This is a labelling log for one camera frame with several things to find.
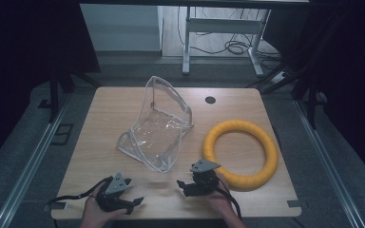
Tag black floor cables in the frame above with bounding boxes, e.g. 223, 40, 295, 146
176, 6, 283, 65

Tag person's right hand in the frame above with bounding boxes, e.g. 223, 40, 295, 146
202, 172, 236, 220

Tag dark curtain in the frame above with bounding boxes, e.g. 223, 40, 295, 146
261, 0, 365, 191
0, 0, 102, 174

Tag white power strip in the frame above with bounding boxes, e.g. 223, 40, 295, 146
270, 70, 289, 85

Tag person's left hand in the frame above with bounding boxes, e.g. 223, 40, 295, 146
80, 183, 128, 226

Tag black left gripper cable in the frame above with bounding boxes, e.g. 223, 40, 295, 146
46, 176, 114, 206

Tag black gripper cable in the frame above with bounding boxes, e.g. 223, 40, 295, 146
214, 177, 243, 220
46, 176, 114, 206

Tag white metal desk frame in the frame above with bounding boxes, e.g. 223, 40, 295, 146
182, 6, 272, 78

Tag grey metal floor rail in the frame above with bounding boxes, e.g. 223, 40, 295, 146
0, 94, 74, 228
292, 99, 365, 228

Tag black metal stand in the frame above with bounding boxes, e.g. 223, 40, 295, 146
244, 60, 329, 130
37, 61, 103, 124

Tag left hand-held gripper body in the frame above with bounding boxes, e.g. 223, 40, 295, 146
94, 172, 135, 215

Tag clear plastic zip bag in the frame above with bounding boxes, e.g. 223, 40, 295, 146
116, 75, 195, 174

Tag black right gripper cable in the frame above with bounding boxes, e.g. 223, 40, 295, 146
214, 177, 243, 220

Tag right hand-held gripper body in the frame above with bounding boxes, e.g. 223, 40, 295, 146
183, 159, 222, 198

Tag yellow foam ring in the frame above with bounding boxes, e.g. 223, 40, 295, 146
202, 119, 279, 192

